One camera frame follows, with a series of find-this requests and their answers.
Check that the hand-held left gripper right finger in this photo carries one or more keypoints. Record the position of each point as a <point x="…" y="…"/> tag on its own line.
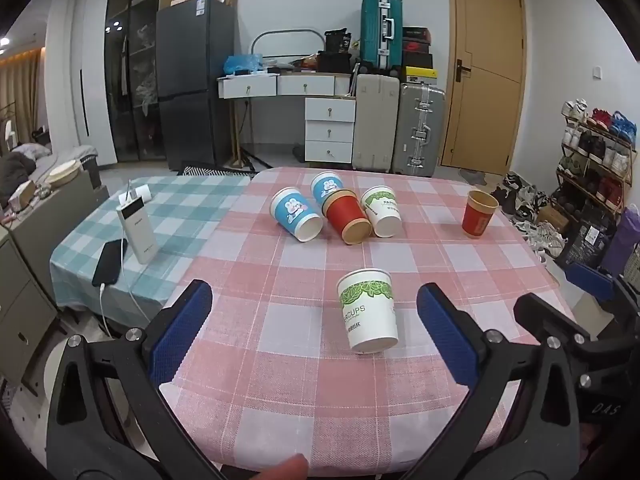
<point x="445" y="340"/>

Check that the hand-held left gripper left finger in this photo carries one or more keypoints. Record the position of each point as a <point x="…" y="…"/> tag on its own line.
<point x="180" y="332"/>

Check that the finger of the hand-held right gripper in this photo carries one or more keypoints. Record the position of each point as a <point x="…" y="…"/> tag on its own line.
<point x="590" y="279"/>
<point x="545" y="315"/>

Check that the white green-leaf paper cup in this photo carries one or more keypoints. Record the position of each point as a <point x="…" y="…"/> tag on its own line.
<point x="380" y="210"/>
<point x="367" y="310"/>

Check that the red paper cup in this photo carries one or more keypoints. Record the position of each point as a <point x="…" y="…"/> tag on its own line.
<point x="477" y="220"/>
<point x="345" y="215"/>

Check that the blue rabbit paper cup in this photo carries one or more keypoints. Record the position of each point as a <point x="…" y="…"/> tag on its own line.
<point x="290" y="210"/>
<point x="325" y="187"/>

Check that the person's left hand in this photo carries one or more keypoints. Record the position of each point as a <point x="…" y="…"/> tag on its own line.
<point x="287" y="467"/>

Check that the black printed bag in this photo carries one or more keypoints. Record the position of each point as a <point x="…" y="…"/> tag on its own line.
<point x="587" y="242"/>

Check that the purple bag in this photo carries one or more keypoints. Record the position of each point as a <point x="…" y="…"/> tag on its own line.
<point x="622" y="240"/>

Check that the pile of shoes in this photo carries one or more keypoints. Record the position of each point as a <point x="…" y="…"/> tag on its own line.
<point x="530" y="210"/>

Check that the black smartphone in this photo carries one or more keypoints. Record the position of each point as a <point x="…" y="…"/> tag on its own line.
<point x="107" y="262"/>

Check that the white power bank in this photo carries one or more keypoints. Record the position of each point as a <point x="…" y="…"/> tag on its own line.
<point x="137" y="235"/>

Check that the shoe rack with shoes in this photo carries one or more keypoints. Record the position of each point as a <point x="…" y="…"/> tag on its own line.
<point x="597" y="155"/>

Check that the teal checked tablecloth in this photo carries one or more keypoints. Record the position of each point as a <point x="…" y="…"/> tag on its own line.
<point x="190" y="205"/>

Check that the pink checked tablecloth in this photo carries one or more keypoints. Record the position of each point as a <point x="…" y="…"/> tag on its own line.
<point x="300" y="285"/>

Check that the small white device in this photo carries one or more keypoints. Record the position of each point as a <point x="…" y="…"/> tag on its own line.
<point x="140" y="194"/>

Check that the grey door mat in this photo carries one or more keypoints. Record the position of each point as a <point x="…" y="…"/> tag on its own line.
<point x="472" y="175"/>

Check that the striped rug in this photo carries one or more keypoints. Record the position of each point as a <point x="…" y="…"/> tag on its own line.
<point x="215" y="170"/>

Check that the round wooden tray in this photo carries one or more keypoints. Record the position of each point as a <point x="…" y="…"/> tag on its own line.
<point x="62" y="171"/>

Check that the silver suitcase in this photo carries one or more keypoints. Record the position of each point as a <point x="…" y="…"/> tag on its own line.
<point x="417" y="130"/>

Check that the grey sofa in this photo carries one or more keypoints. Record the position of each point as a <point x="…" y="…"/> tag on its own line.
<point x="30" y="165"/>

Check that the beige suitcase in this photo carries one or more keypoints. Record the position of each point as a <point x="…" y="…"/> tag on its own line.
<point x="375" y="125"/>

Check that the white drawer unit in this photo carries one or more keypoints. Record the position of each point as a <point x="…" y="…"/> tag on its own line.
<point x="330" y="130"/>

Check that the wooden door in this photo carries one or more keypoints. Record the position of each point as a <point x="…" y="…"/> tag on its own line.
<point x="485" y="60"/>

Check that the dark grey refrigerator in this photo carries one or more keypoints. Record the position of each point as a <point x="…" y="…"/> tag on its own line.
<point x="195" y="85"/>

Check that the yellow and black box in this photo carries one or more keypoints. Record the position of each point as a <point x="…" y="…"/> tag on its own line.
<point x="421" y="75"/>

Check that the glass door cabinet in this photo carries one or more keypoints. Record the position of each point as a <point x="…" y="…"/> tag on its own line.
<point x="135" y="70"/>

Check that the white desk with drawers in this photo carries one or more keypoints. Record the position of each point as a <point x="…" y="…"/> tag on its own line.
<point x="300" y="85"/>

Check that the blue plastic bag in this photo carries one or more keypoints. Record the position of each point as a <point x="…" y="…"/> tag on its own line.
<point x="242" y="64"/>

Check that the white wardrobe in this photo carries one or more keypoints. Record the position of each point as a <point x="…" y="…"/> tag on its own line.
<point x="80" y="75"/>

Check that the beige curtain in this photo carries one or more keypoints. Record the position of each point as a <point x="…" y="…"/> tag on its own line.
<point x="22" y="95"/>

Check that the stack of black shoe boxes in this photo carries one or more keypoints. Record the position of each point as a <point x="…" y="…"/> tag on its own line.
<point x="417" y="47"/>

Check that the teal suitcase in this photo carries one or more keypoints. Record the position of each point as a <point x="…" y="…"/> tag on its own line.
<point x="380" y="35"/>

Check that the curved metal frame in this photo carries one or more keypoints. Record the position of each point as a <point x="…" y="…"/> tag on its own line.
<point x="287" y="32"/>

